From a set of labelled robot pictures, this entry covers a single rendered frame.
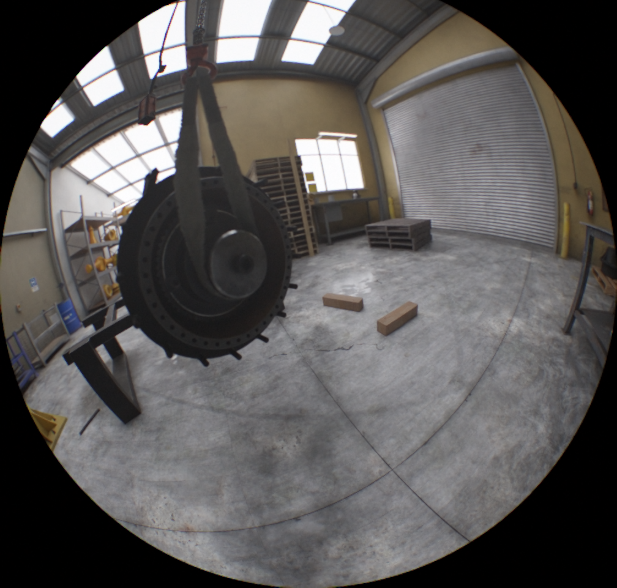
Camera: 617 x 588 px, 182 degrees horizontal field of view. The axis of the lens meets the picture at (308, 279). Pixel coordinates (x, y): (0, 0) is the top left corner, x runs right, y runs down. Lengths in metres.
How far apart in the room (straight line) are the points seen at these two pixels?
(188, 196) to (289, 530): 1.09
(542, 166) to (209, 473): 6.00
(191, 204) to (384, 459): 1.06
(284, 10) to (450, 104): 4.61
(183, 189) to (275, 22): 6.12
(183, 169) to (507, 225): 5.32
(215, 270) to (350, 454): 0.88
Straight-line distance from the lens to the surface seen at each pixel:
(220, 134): 0.47
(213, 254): 0.38
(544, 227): 5.21
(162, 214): 0.42
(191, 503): 1.16
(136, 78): 6.91
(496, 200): 5.31
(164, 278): 0.50
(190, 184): 0.41
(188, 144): 0.44
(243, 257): 0.38
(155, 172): 0.44
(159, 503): 1.28
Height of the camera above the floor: 0.92
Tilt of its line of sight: 20 degrees down
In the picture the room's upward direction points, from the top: 11 degrees counter-clockwise
